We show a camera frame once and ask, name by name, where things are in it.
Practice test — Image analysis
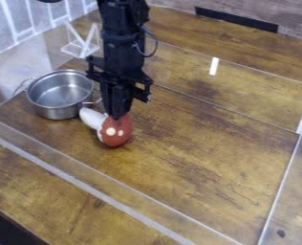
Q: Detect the black bar on wall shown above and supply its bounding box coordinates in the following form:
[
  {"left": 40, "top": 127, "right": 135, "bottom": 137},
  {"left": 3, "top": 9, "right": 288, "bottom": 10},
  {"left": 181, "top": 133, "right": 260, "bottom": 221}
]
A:
[{"left": 195, "top": 7, "right": 279, "bottom": 33}]

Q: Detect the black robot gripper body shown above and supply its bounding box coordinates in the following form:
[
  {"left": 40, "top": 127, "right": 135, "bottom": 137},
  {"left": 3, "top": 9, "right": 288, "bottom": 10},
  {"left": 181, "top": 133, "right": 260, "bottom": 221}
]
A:
[{"left": 85, "top": 32, "right": 153, "bottom": 102}]

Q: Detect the clear acrylic triangle bracket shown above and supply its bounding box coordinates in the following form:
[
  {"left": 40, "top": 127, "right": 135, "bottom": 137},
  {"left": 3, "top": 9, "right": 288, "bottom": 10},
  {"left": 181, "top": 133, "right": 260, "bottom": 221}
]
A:
[{"left": 60, "top": 22, "right": 101, "bottom": 58}]

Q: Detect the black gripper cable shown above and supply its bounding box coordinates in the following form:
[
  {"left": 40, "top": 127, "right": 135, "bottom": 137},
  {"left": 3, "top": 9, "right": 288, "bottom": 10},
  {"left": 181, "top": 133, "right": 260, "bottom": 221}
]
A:
[{"left": 132, "top": 25, "right": 160, "bottom": 58}]

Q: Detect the small silver pot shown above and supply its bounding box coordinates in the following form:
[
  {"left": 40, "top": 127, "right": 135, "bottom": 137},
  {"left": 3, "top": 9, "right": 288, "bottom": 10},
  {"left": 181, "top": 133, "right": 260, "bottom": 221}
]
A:
[{"left": 24, "top": 69, "right": 99, "bottom": 121}]

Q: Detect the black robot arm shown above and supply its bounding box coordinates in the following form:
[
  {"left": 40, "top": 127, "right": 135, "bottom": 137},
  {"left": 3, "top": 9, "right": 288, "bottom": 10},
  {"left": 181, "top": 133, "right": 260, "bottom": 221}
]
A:
[{"left": 85, "top": 0, "right": 152, "bottom": 120}]

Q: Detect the red toy mushroom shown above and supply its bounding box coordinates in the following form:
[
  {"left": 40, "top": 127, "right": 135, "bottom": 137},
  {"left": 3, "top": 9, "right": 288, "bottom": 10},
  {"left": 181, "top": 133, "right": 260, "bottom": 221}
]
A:
[{"left": 79, "top": 107, "right": 133, "bottom": 147}]

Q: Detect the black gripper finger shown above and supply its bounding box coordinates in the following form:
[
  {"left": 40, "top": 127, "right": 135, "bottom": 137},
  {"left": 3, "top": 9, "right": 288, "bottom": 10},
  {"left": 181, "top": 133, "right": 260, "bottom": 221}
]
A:
[
  {"left": 100, "top": 83, "right": 113, "bottom": 116},
  {"left": 112, "top": 85, "right": 133, "bottom": 119}
]

